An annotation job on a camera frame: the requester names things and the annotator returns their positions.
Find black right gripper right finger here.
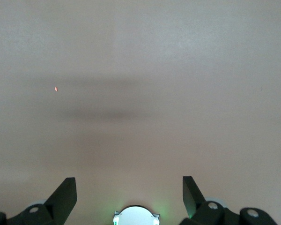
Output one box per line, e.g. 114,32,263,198
179,175,278,225

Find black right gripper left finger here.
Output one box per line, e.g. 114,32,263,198
0,177,77,225

